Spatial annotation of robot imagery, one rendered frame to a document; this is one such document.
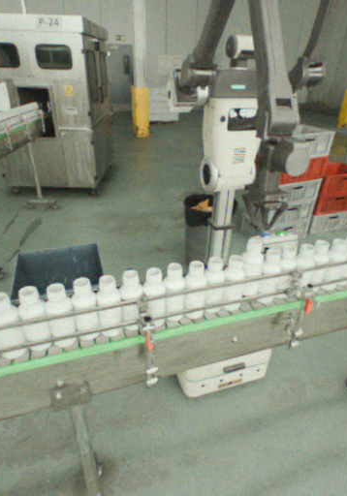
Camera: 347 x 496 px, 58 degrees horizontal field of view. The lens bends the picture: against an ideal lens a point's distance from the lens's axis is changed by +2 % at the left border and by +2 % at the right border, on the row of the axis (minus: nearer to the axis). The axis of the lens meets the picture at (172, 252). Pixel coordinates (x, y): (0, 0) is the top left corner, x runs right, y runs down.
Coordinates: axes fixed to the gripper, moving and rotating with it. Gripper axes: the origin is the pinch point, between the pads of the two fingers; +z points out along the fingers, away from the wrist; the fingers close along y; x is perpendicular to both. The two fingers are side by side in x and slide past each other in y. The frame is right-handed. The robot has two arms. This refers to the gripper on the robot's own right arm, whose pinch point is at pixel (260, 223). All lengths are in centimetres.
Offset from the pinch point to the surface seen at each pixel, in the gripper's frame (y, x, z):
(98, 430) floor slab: -42, -49, 124
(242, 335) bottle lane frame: 3.1, -2.6, 35.0
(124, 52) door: -1189, 199, -139
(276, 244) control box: -13.5, 17.2, 15.2
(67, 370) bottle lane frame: 3, -53, 32
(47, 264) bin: -60, -59, 35
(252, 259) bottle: 0.7, -1.3, 10.2
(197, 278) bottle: 1.3, -17.7, 13.0
